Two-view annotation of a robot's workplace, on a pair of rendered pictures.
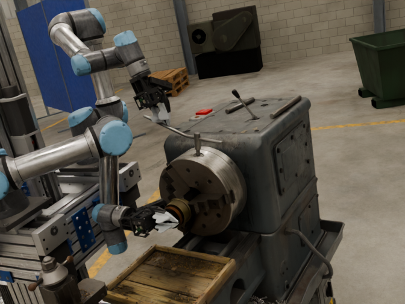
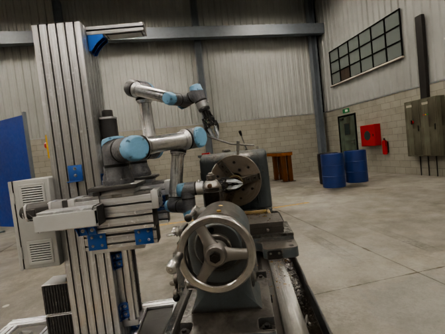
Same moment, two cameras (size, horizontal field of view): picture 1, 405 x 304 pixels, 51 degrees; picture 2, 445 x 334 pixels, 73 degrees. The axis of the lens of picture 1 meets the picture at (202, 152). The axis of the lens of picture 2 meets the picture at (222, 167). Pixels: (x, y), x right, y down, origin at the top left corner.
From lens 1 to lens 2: 117 cm
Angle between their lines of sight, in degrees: 34
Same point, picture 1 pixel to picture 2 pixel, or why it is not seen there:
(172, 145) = (207, 159)
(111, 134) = (200, 132)
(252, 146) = (261, 153)
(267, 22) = not seen: hidden behind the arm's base
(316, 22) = not seen: hidden behind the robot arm
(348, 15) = (193, 165)
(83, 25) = not seen: hidden behind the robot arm
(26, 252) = (141, 208)
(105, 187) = (177, 176)
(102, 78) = (151, 123)
